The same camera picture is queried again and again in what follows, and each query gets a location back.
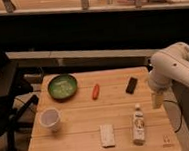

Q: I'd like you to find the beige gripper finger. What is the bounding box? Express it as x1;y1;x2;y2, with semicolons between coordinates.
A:
151;92;164;108

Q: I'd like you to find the green ceramic bowl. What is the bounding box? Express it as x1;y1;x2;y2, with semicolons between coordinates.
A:
47;74;78;100

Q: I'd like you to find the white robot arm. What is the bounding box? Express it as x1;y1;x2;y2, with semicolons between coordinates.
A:
148;42;189;108

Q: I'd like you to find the black rectangular device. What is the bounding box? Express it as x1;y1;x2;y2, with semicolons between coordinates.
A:
126;77;138;94

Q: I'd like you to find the white plastic bottle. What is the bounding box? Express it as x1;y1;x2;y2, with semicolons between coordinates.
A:
132;104;146;146

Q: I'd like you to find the orange carrot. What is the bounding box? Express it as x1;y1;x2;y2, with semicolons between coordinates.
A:
92;84;100;100

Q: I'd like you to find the beige sponge block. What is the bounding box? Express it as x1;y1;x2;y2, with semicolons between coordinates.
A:
100;124;116;148

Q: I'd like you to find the black office chair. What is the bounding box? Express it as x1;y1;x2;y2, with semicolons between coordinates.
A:
0;51;38;151

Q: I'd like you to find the black cable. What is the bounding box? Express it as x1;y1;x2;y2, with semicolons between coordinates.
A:
163;97;185;134

